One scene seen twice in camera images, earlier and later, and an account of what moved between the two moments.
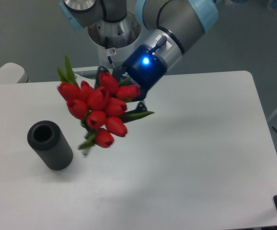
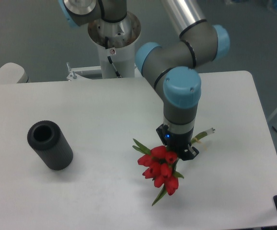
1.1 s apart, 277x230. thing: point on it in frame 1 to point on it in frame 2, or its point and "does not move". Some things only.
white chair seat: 9,73 does not move
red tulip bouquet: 101,109 to 160,166
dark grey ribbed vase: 49,141 does not move
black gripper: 142,68 to 179,143
